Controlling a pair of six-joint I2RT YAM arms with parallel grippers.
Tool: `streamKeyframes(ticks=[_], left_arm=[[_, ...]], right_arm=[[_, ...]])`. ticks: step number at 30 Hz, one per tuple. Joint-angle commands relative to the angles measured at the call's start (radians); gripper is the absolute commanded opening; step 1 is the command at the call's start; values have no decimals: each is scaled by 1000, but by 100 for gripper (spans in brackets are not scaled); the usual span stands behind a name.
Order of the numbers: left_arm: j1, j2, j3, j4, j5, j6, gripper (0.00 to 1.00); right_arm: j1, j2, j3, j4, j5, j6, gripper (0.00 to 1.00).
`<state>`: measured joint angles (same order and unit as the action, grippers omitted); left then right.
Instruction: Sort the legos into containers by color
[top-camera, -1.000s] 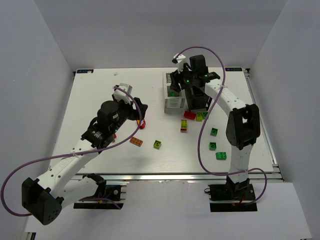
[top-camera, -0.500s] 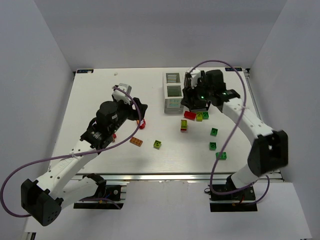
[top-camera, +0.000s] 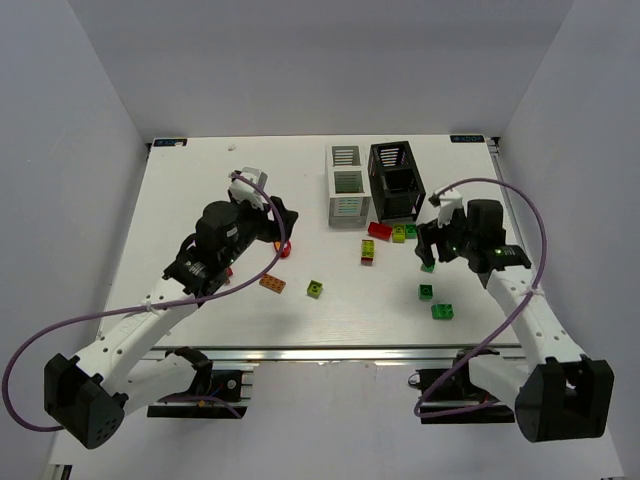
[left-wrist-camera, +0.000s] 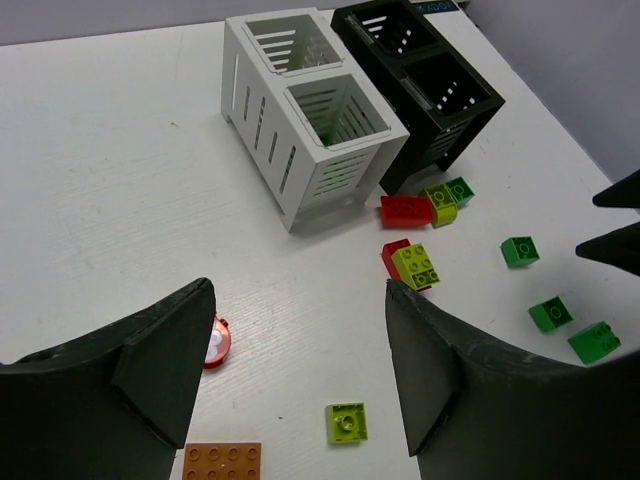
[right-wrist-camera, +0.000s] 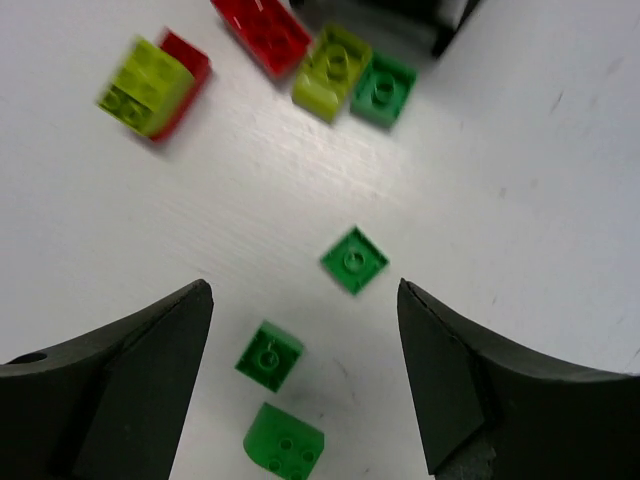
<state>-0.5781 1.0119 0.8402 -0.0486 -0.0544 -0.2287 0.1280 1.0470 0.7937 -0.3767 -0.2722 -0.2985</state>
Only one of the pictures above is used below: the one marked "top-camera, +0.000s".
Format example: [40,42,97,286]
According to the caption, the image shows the yellow-green small lego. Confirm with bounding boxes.
[392,224,406,243]

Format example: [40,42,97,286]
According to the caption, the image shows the green double lego brick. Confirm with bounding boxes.
[431,304,455,321]

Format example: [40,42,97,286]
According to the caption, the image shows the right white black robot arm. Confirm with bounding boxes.
[416,198,614,443]

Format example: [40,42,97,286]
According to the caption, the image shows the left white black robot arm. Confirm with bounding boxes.
[44,197,299,449]

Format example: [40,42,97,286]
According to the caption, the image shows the red flower lego piece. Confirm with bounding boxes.
[273,241,291,258]

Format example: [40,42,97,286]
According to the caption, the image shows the red lego brick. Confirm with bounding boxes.
[367,222,393,241]

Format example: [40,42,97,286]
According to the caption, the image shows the orange flat lego brick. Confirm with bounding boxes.
[259,274,286,294]

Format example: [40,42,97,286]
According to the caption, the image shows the black slotted container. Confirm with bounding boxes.
[368,141,426,223]

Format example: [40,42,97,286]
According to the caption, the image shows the lime green small lego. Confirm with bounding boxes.
[306,280,323,299]

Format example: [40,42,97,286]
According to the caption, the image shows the white slotted container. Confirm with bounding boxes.
[325,144,372,229]

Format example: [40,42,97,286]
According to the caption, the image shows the right blue table label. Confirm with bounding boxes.
[449,134,485,143]

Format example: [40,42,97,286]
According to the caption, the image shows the blue table label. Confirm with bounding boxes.
[449,134,485,143]
[152,138,188,148]

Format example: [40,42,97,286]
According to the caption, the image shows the left blue table label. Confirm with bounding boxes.
[152,138,188,148]

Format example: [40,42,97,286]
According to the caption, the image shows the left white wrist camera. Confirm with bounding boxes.
[228,167,268,210]

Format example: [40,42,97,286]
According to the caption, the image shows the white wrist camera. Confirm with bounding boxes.
[228,167,268,210]
[428,188,463,228]

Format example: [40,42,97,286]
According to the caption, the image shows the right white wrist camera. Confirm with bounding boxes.
[428,188,463,228]

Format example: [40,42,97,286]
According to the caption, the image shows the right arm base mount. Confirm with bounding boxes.
[420,377,515,425]

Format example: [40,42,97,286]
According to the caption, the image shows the aluminium table rail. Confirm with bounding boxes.
[92,343,571,365]

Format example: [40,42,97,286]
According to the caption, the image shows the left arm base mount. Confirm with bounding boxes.
[146,367,254,420]

